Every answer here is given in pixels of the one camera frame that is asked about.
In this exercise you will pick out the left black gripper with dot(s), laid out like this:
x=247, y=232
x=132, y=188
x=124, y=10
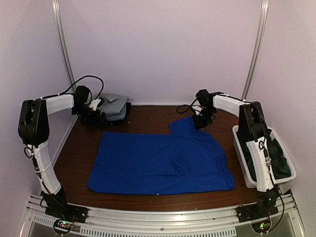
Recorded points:
x=94, y=121

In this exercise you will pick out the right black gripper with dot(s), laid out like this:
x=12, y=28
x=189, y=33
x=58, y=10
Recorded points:
x=199, y=124

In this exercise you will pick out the grey polo shirt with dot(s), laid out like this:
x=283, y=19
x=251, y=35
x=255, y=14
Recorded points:
x=114, y=104

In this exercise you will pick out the blue garment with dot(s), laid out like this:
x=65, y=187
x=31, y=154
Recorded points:
x=186, y=160

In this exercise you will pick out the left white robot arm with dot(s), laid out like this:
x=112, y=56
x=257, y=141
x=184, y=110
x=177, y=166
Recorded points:
x=34, y=130

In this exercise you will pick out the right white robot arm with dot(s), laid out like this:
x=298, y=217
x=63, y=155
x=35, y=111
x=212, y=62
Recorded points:
x=252, y=130

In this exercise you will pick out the white laundry basket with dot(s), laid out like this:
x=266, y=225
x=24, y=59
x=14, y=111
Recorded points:
x=244, y=168

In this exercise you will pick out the black garment in basket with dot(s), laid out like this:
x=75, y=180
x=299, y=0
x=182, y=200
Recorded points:
x=280, y=166

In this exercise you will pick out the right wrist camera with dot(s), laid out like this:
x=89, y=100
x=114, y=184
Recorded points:
x=197, y=110

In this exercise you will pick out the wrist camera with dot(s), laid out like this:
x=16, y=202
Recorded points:
x=197, y=110
x=96, y=103

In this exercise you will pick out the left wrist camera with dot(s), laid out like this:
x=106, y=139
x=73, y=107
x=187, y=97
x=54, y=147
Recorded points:
x=96, y=103

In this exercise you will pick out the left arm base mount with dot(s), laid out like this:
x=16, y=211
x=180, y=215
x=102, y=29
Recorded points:
x=72, y=213

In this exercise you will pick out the front aluminium rail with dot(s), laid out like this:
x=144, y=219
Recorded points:
x=216, y=222

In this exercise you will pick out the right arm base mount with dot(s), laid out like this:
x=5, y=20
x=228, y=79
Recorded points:
x=255, y=211

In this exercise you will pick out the left aluminium frame post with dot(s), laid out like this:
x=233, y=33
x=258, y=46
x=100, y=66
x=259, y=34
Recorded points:
x=62, y=43

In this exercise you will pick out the aluminium frame post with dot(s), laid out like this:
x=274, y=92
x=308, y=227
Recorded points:
x=62, y=43
x=263, y=17

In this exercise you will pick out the right aluminium frame post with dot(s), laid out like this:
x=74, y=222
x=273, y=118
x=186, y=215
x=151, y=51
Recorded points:
x=263, y=17

